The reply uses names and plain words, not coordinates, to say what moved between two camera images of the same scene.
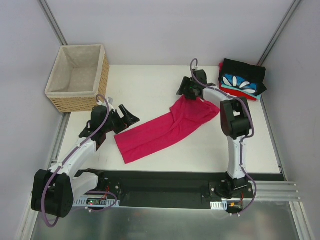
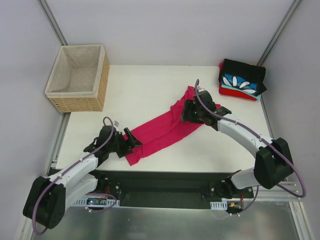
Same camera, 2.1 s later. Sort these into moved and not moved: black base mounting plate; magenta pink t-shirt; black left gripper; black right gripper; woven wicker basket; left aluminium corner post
Moved: black right gripper; black left gripper
Not moved: woven wicker basket; left aluminium corner post; black base mounting plate; magenta pink t-shirt
